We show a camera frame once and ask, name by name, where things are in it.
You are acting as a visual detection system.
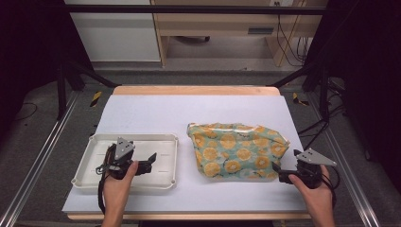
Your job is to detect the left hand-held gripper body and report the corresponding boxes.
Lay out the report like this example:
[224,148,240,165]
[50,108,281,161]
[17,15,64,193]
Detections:
[102,136,140,182]

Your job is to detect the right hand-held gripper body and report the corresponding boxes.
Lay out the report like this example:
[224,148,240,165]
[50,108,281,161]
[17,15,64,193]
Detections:
[293,148,338,190]

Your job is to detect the white plastic tray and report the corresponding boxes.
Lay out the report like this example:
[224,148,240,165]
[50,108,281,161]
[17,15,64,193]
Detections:
[70,132,180,195]

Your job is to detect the orange print cloth bag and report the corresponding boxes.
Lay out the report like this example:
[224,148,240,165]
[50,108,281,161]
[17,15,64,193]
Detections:
[186,122,291,183]

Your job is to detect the person's right hand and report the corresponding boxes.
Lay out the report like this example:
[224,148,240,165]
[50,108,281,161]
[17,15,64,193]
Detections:
[288,164,333,207]

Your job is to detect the person's left hand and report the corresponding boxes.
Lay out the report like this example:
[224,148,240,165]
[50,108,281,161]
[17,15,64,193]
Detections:
[102,160,140,206]

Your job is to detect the white table mat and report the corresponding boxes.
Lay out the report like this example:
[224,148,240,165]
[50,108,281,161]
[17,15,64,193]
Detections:
[61,94,311,214]

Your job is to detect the yellow black tape piece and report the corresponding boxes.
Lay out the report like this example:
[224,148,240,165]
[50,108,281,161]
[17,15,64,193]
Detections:
[89,90,103,109]
[291,92,310,108]

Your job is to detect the black metal stand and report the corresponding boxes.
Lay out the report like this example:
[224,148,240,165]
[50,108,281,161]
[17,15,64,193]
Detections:
[267,58,333,121]
[56,59,123,121]

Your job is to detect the white cabinet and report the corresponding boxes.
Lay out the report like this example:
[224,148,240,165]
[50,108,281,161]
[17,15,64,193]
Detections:
[63,0,162,62]

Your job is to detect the grey desk label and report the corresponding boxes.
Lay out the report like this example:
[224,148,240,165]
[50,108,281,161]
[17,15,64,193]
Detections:
[247,26,275,35]

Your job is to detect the light wooden desk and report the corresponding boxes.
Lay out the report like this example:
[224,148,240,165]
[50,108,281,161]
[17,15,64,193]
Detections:
[149,0,329,68]

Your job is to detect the aluminium floor rail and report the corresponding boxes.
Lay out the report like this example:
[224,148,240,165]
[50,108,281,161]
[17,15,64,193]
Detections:
[305,92,383,227]
[0,90,80,227]

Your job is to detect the black floor cables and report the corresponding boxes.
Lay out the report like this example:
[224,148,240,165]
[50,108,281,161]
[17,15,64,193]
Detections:
[297,77,347,149]

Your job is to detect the thin black floor cable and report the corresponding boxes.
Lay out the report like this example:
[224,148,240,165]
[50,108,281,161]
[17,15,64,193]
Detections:
[13,101,39,123]

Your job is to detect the hanging black desk cables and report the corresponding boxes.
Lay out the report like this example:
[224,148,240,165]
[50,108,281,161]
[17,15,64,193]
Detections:
[275,13,312,68]

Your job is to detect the black horizontal frame bar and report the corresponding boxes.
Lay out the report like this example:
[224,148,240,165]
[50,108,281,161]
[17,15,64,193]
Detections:
[62,4,327,16]

